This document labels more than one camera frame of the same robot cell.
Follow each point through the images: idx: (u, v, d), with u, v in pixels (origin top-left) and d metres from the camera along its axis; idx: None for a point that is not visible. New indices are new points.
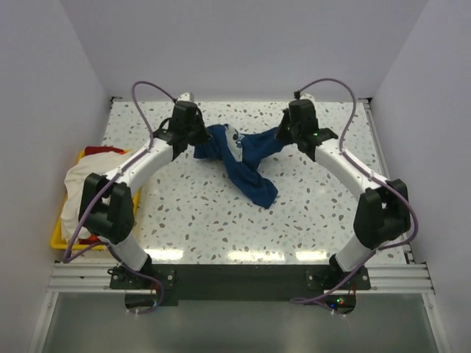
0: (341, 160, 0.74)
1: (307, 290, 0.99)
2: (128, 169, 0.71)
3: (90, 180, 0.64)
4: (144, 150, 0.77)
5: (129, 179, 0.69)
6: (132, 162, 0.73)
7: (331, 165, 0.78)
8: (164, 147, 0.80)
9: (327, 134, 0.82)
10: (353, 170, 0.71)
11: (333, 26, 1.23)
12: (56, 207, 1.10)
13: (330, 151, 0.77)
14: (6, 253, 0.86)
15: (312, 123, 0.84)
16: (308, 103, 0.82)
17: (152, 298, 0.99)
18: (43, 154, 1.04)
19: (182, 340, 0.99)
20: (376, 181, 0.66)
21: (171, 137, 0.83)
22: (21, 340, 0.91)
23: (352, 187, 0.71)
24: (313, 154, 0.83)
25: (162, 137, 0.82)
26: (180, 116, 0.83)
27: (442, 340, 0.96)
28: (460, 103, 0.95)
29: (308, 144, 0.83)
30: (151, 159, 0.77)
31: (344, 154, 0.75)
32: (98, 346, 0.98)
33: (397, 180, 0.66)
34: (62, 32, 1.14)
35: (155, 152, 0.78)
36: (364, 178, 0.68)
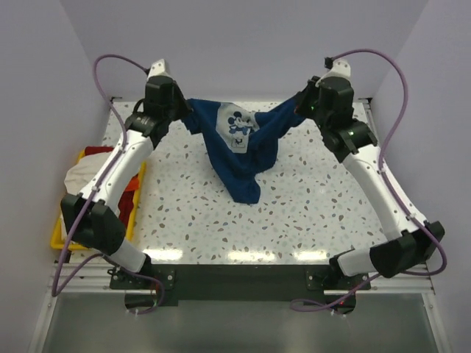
0: (378, 182, 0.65)
1: (307, 290, 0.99)
2: (104, 180, 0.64)
3: (67, 202, 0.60)
4: (118, 151, 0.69)
5: (106, 193, 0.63)
6: (107, 170, 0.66)
7: (363, 179, 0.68)
8: (140, 142, 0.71)
9: (364, 134, 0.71)
10: (392, 199, 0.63)
11: (333, 26, 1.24)
12: (56, 207, 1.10)
13: (366, 165, 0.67)
14: (6, 253, 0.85)
15: (346, 115, 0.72)
16: (349, 91, 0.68)
17: (152, 298, 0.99)
18: (43, 154, 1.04)
19: (182, 340, 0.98)
20: (415, 223, 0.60)
21: (147, 123, 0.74)
22: (21, 341, 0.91)
23: (383, 215, 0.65)
24: (342, 154, 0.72)
25: (136, 126, 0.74)
26: (154, 97, 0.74)
27: (443, 340, 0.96)
28: (459, 104, 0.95)
29: (340, 142, 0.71)
30: (126, 162, 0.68)
31: (383, 173, 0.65)
32: (97, 346, 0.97)
33: (435, 223, 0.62)
34: (62, 32, 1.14)
35: (131, 149, 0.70)
36: (402, 215, 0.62)
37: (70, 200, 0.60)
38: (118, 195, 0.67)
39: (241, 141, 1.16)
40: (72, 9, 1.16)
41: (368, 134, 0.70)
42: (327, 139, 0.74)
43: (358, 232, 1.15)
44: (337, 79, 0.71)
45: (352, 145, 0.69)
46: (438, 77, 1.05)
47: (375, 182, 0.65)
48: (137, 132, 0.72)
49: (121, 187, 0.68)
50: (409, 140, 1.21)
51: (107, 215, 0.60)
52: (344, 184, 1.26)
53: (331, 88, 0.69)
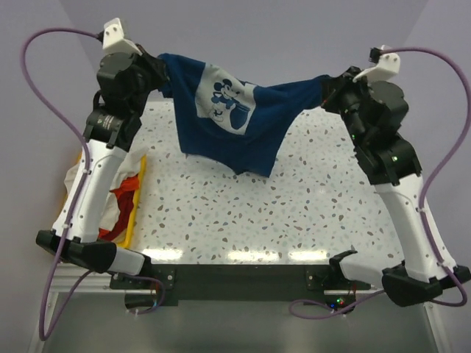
0: (416, 221, 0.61)
1: (307, 290, 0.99)
2: (74, 213, 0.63)
3: (43, 241, 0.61)
4: (83, 175, 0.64)
5: (79, 227, 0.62)
6: (76, 199, 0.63)
7: (398, 216, 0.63)
8: (105, 156, 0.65)
9: (408, 159, 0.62)
10: (425, 243, 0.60)
11: None
12: (55, 207, 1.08)
13: (406, 201, 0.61)
14: (6, 252, 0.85)
15: (390, 135, 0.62)
16: (403, 112, 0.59)
17: (152, 298, 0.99)
18: (43, 154, 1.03)
19: (182, 340, 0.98)
20: (444, 271, 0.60)
21: (109, 123, 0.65)
22: (20, 341, 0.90)
23: (410, 255, 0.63)
24: (377, 179, 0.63)
25: (98, 130, 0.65)
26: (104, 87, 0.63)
27: (443, 340, 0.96)
28: None
29: (378, 165, 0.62)
30: (95, 184, 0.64)
31: (422, 214, 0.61)
32: (97, 346, 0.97)
33: (464, 270, 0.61)
34: (62, 31, 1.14)
35: (97, 168, 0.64)
36: (433, 260, 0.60)
37: (45, 239, 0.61)
38: (95, 219, 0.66)
39: (221, 114, 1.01)
40: None
41: (413, 159, 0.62)
42: (360, 157, 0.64)
43: (358, 232, 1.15)
44: (391, 89, 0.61)
45: (393, 176, 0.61)
46: None
47: (413, 223, 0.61)
48: (98, 145, 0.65)
49: (99, 207, 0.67)
50: None
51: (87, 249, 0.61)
52: (344, 184, 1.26)
53: (383, 102, 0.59)
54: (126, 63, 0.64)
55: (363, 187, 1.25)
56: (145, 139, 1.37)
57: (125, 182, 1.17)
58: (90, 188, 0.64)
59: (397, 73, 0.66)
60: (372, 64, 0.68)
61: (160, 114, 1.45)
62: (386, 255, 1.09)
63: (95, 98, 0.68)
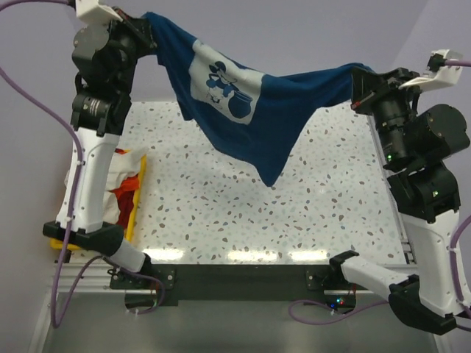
0: (444, 260, 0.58)
1: (308, 290, 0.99)
2: (75, 204, 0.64)
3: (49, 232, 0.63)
4: (78, 167, 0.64)
5: (83, 218, 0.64)
6: (74, 191, 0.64)
7: (426, 251, 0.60)
8: (96, 145, 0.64)
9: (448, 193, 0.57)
10: (448, 280, 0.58)
11: None
12: (56, 207, 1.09)
13: (437, 239, 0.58)
14: (6, 252, 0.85)
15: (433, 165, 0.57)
16: (461, 144, 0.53)
17: (152, 298, 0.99)
18: (43, 154, 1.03)
19: (183, 340, 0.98)
20: (461, 307, 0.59)
21: (97, 106, 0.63)
22: (21, 341, 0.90)
23: (429, 287, 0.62)
24: (412, 207, 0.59)
25: (87, 113, 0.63)
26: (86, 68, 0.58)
27: (443, 340, 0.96)
28: None
29: (416, 196, 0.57)
30: (90, 175, 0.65)
31: (452, 255, 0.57)
32: (98, 346, 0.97)
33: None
34: (62, 31, 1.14)
35: (91, 159, 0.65)
36: (453, 297, 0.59)
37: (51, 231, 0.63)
38: (96, 207, 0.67)
39: (218, 101, 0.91)
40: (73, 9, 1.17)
41: (453, 194, 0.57)
42: (397, 179, 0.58)
43: (358, 232, 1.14)
44: (451, 116, 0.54)
45: (431, 212, 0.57)
46: None
47: (440, 261, 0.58)
48: (89, 134, 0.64)
49: (99, 195, 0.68)
50: None
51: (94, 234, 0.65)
52: (344, 184, 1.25)
53: (441, 136, 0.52)
54: (104, 38, 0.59)
55: (363, 187, 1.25)
56: (145, 139, 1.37)
57: (125, 182, 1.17)
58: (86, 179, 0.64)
59: (454, 83, 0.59)
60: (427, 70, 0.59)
61: (160, 114, 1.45)
62: (386, 255, 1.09)
63: (76, 81, 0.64)
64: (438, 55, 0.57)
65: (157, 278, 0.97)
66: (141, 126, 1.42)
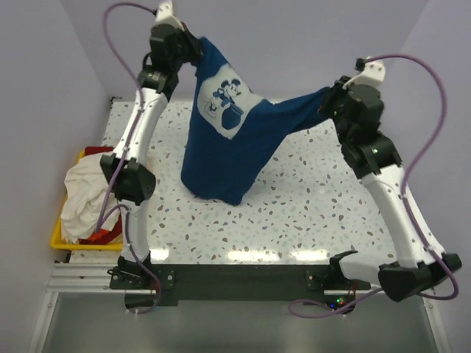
0: (398, 207, 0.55)
1: (307, 290, 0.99)
2: (131, 139, 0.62)
3: (104, 162, 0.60)
4: (137, 110, 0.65)
5: (136, 151, 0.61)
6: (132, 128, 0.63)
7: (382, 204, 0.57)
8: (156, 98, 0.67)
9: (390, 151, 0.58)
10: (408, 226, 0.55)
11: (333, 26, 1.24)
12: (56, 207, 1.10)
13: (388, 188, 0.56)
14: (5, 253, 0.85)
15: (372, 132, 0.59)
16: (380, 107, 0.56)
17: (152, 298, 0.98)
18: (43, 154, 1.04)
19: (182, 340, 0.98)
20: (432, 255, 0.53)
21: (159, 77, 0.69)
22: (20, 341, 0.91)
23: (397, 242, 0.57)
24: (360, 172, 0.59)
25: (148, 82, 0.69)
26: (155, 43, 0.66)
27: (442, 340, 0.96)
28: (461, 104, 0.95)
29: (362, 158, 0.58)
30: (149, 118, 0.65)
31: (405, 200, 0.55)
32: (98, 346, 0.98)
33: (453, 256, 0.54)
34: (62, 33, 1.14)
35: (149, 109, 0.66)
36: (419, 245, 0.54)
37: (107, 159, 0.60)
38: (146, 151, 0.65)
39: (215, 109, 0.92)
40: (72, 10, 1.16)
41: (393, 152, 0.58)
42: (345, 152, 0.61)
43: (358, 232, 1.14)
44: (369, 89, 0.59)
45: (374, 165, 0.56)
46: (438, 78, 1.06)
47: (396, 209, 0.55)
48: (151, 91, 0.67)
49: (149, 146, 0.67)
50: (408, 140, 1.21)
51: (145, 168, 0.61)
52: (344, 184, 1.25)
53: (360, 100, 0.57)
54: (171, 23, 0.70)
55: (363, 187, 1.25)
56: None
57: None
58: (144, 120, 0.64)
59: (383, 81, 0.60)
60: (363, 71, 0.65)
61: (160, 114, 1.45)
62: (387, 256, 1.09)
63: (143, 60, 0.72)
64: (360, 58, 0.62)
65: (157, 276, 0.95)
66: None
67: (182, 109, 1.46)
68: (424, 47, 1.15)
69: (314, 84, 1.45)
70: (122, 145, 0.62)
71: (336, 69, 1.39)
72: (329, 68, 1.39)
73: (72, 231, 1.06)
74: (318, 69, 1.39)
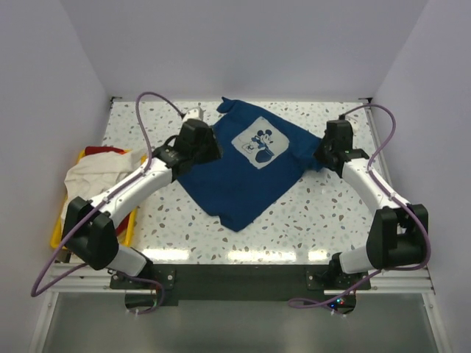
0: (366, 177, 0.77)
1: (308, 290, 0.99)
2: (115, 195, 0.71)
3: (73, 205, 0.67)
4: (140, 172, 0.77)
5: (114, 207, 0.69)
6: (121, 187, 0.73)
7: (356, 181, 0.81)
8: (161, 170, 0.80)
9: (360, 154, 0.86)
10: (375, 187, 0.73)
11: (333, 27, 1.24)
12: (56, 207, 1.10)
13: (357, 168, 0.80)
14: (6, 253, 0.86)
15: (346, 143, 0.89)
16: (346, 123, 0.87)
17: (152, 298, 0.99)
18: (44, 154, 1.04)
19: (182, 340, 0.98)
20: (395, 201, 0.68)
21: (174, 157, 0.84)
22: (20, 341, 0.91)
23: (372, 201, 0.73)
24: (340, 170, 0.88)
25: (163, 156, 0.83)
26: (187, 137, 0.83)
27: (442, 340, 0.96)
28: (461, 104, 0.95)
29: (338, 159, 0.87)
30: (144, 184, 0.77)
31: (369, 172, 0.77)
32: (98, 346, 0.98)
33: (419, 206, 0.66)
34: (62, 32, 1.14)
35: (150, 176, 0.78)
36: (385, 197, 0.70)
37: (79, 204, 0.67)
38: (125, 208, 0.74)
39: (252, 148, 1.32)
40: (72, 9, 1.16)
41: (363, 153, 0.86)
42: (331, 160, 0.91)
43: (358, 232, 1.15)
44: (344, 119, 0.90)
45: (346, 158, 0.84)
46: (438, 79, 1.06)
47: (362, 176, 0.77)
48: (161, 162, 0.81)
49: (123, 210, 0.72)
50: (408, 141, 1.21)
51: (107, 229, 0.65)
52: (344, 184, 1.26)
53: (332, 122, 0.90)
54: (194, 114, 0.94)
55: None
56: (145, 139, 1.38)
57: None
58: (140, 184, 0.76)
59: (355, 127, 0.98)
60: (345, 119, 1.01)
61: (160, 114, 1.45)
62: None
63: (168, 140, 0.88)
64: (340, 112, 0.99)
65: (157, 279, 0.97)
66: (141, 126, 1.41)
67: (183, 109, 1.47)
68: (425, 47, 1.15)
69: (313, 84, 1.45)
70: (105, 196, 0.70)
71: (336, 69, 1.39)
72: (329, 68, 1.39)
73: None
74: (319, 69, 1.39)
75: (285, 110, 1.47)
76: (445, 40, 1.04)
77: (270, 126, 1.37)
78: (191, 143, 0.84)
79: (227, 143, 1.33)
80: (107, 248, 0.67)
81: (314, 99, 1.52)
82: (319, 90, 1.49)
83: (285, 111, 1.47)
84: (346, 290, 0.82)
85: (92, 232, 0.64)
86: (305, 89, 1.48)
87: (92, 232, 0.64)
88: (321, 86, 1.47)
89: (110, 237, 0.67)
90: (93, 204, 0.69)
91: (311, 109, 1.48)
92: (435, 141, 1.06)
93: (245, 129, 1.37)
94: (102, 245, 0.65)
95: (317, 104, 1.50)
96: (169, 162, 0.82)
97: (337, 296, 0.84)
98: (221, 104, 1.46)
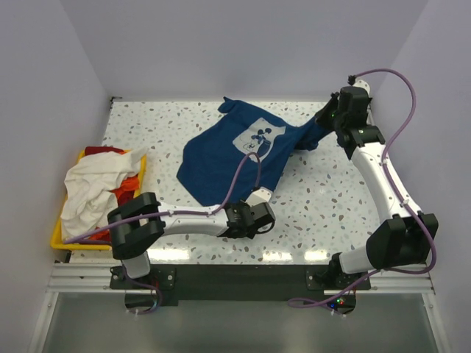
0: (378, 171, 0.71)
1: (307, 290, 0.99)
2: (179, 214, 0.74)
3: (145, 198, 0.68)
4: (206, 211, 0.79)
5: (171, 223, 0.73)
6: (188, 212, 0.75)
7: (365, 170, 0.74)
8: (221, 223, 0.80)
9: (374, 134, 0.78)
10: (388, 187, 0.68)
11: (333, 27, 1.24)
12: (56, 207, 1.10)
13: (370, 157, 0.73)
14: (6, 253, 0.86)
15: (360, 118, 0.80)
16: (363, 94, 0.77)
17: (152, 298, 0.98)
18: (44, 154, 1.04)
19: (182, 339, 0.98)
20: (407, 210, 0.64)
21: (236, 218, 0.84)
22: (21, 341, 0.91)
23: (380, 202, 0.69)
24: (351, 150, 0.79)
25: (228, 212, 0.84)
26: (257, 214, 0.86)
27: (443, 340, 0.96)
28: (461, 104, 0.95)
29: (350, 138, 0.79)
30: (202, 222, 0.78)
31: (384, 165, 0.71)
32: (98, 346, 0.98)
33: (430, 215, 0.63)
34: (62, 32, 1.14)
35: (211, 220, 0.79)
36: (396, 201, 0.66)
37: (147, 199, 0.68)
38: (176, 229, 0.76)
39: (253, 146, 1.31)
40: (72, 9, 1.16)
41: (378, 134, 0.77)
42: (339, 136, 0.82)
43: (358, 232, 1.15)
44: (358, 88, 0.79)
45: (359, 140, 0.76)
46: (439, 78, 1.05)
47: (374, 170, 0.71)
48: (225, 216, 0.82)
49: (174, 229, 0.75)
50: (409, 140, 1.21)
51: (154, 236, 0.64)
52: (344, 184, 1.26)
53: (347, 92, 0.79)
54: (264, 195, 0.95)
55: (363, 187, 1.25)
56: (145, 139, 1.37)
57: (125, 182, 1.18)
58: (200, 219, 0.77)
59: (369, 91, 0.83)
60: (358, 81, 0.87)
61: (160, 114, 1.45)
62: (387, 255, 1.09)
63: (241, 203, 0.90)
64: (352, 76, 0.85)
65: (155, 286, 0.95)
66: (141, 126, 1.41)
67: (182, 109, 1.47)
68: (425, 47, 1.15)
69: (313, 84, 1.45)
70: (171, 209, 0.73)
71: (336, 69, 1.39)
72: (329, 68, 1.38)
73: (72, 231, 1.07)
74: (319, 69, 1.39)
75: (285, 110, 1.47)
76: (445, 40, 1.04)
77: (269, 125, 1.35)
78: (256, 220, 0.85)
79: (227, 143, 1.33)
80: (140, 248, 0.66)
81: (315, 98, 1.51)
82: (319, 90, 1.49)
83: (285, 111, 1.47)
84: (343, 290, 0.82)
85: (141, 228, 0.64)
86: (305, 89, 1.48)
87: (140, 228, 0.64)
88: (321, 86, 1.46)
89: (147, 244, 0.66)
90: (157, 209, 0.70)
91: (311, 109, 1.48)
92: (435, 141, 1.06)
93: (245, 129, 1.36)
94: (139, 245, 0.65)
95: (317, 104, 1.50)
96: (230, 220, 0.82)
97: (335, 296, 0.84)
98: (222, 104, 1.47)
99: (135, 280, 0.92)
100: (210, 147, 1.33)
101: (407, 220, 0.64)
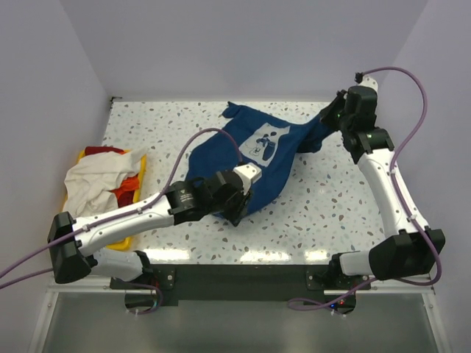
0: (387, 182, 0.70)
1: (307, 290, 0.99)
2: (98, 225, 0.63)
3: (56, 223, 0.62)
4: (134, 210, 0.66)
5: (90, 238, 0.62)
6: (110, 218, 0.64)
7: (372, 179, 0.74)
8: (160, 215, 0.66)
9: (383, 139, 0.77)
10: (395, 199, 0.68)
11: (333, 27, 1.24)
12: (55, 208, 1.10)
13: (377, 165, 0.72)
14: (6, 254, 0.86)
15: (367, 120, 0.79)
16: (372, 95, 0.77)
17: (152, 298, 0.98)
18: (44, 154, 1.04)
19: (182, 340, 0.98)
20: (413, 225, 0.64)
21: (187, 201, 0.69)
22: (21, 341, 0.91)
23: (385, 214, 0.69)
24: (358, 154, 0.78)
25: (175, 196, 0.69)
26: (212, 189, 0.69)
27: (443, 340, 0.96)
28: (461, 104, 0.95)
29: (357, 143, 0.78)
30: (132, 223, 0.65)
31: (392, 175, 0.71)
32: (98, 345, 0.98)
33: (437, 231, 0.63)
34: (62, 32, 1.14)
35: (147, 216, 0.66)
36: (403, 215, 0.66)
37: (62, 220, 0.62)
38: (109, 240, 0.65)
39: (259, 151, 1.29)
40: (71, 9, 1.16)
41: (386, 140, 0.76)
42: (346, 140, 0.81)
43: (358, 232, 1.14)
44: (367, 89, 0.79)
45: (366, 145, 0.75)
46: (438, 78, 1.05)
47: (383, 181, 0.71)
48: (167, 203, 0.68)
49: (104, 243, 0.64)
50: (409, 140, 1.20)
51: (73, 259, 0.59)
52: (344, 184, 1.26)
53: (356, 93, 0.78)
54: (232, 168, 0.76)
55: (363, 187, 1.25)
56: (145, 139, 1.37)
57: (125, 182, 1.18)
58: (129, 221, 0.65)
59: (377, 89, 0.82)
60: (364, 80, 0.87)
61: (160, 114, 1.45)
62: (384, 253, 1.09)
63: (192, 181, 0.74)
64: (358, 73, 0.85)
65: (154, 285, 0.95)
66: (141, 126, 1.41)
67: (182, 109, 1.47)
68: (425, 47, 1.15)
69: (313, 84, 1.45)
70: (86, 224, 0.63)
71: (336, 69, 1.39)
72: (329, 68, 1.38)
73: None
74: (318, 68, 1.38)
75: (285, 110, 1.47)
76: (445, 40, 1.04)
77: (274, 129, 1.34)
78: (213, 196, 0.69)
79: None
80: (78, 269, 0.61)
81: (315, 98, 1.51)
82: (319, 90, 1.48)
83: (286, 111, 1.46)
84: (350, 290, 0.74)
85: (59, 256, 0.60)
86: (305, 89, 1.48)
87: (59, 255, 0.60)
88: (321, 86, 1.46)
89: (78, 266, 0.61)
90: (72, 227, 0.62)
91: (311, 109, 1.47)
92: (435, 141, 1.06)
93: (251, 134, 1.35)
94: (72, 265, 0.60)
95: (317, 104, 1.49)
96: (176, 208, 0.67)
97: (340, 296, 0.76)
98: (226, 109, 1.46)
99: (132, 281, 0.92)
100: (218, 154, 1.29)
101: (413, 235, 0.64)
